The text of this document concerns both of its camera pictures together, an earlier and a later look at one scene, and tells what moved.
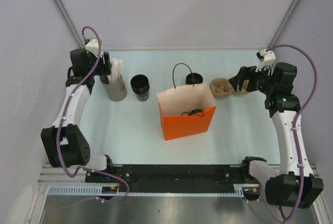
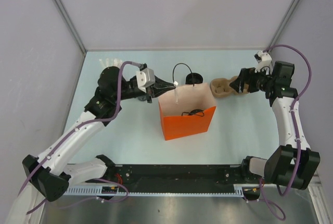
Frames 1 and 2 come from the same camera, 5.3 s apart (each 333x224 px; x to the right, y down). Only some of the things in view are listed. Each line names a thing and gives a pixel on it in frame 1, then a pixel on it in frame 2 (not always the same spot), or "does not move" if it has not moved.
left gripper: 105,69 → 161,86
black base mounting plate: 172,178 does not move
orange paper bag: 187,110 does not move
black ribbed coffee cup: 197,78 does not move
